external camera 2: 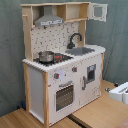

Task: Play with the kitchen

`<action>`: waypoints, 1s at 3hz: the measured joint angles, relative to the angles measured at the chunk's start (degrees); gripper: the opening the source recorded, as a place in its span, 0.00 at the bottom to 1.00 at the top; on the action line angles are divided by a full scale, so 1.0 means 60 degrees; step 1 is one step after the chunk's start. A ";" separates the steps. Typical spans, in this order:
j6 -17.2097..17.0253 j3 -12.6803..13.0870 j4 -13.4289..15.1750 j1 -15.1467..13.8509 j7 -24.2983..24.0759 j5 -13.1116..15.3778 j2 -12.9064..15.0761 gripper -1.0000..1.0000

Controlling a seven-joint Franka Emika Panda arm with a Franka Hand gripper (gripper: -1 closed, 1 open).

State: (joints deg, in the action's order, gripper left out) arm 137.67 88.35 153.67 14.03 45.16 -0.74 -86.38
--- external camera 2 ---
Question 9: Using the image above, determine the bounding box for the white oven door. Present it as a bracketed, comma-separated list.
[55, 81, 76, 114]

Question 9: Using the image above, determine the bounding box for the white microwave door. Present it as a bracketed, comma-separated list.
[90, 3, 108, 22]

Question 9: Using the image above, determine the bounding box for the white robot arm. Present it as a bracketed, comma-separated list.
[106, 82, 128, 105]

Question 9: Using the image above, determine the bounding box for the wooden toy kitchen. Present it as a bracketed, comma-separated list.
[22, 2, 105, 128]

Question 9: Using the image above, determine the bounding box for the black toy stovetop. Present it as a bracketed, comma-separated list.
[34, 53, 71, 67]

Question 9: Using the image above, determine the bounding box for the right red stove knob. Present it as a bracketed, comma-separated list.
[72, 66, 77, 72]

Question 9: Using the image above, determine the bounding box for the red stove knob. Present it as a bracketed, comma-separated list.
[72, 66, 77, 72]
[54, 73, 60, 79]

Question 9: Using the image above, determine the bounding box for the left red stove knob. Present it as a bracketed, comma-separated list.
[54, 73, 60, 79]

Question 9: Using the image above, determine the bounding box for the grey toy sink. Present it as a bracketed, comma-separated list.
[66, 47, 94, 56]

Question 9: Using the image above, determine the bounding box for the black toy faucet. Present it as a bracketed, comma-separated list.
[67, 33, 82, 49]

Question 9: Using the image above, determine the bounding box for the metal toy pot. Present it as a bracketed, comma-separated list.
[38, 51, 54, 62]

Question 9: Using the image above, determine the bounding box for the white cabinet door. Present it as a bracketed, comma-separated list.
[80, 55, 102, 106]

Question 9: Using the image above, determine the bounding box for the grey range hood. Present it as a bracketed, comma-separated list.
[35, 5, 64, 27]

